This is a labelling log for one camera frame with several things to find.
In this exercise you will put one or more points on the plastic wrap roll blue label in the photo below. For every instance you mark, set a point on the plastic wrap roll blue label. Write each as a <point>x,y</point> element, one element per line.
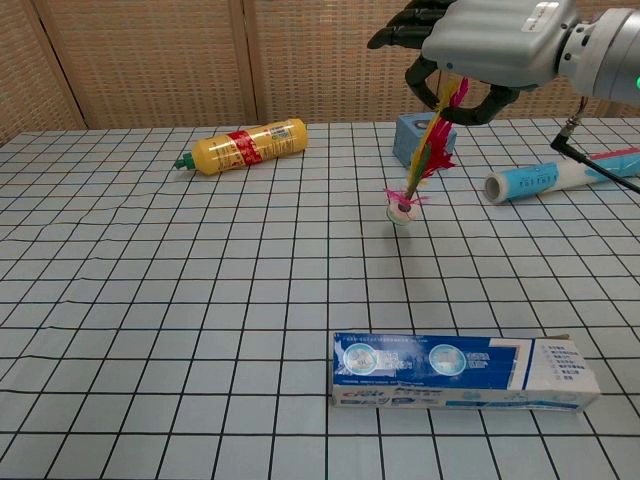
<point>530,182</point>

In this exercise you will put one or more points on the woven wooden folding screen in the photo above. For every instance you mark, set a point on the woven wooden folding screen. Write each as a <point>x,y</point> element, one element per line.
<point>150,60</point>

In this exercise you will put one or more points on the blue white toothpaste box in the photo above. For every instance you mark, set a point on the blue white toothpaste box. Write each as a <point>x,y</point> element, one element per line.
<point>450,370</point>

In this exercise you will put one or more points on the yellow squeeze bottle green cap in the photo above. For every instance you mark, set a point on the yellow squeeze bottle green cap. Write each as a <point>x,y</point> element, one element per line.
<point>250,147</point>

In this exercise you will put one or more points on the white grid-pattern tablecloth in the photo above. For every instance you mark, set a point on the white grid-pattern tablecloth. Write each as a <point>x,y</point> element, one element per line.
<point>200,300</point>

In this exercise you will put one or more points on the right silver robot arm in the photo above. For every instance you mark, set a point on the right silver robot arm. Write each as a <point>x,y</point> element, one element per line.
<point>605,55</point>

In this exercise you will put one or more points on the small blue cardboard box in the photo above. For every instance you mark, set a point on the small blue cardboard box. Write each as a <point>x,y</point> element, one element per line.
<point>407,142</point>

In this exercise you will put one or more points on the colourful feather shuttlecock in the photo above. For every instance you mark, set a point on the colourful feather shuttlecock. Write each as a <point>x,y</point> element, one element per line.
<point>400,212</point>

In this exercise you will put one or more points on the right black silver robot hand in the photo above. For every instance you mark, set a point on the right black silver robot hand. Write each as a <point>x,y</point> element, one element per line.
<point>495,40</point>

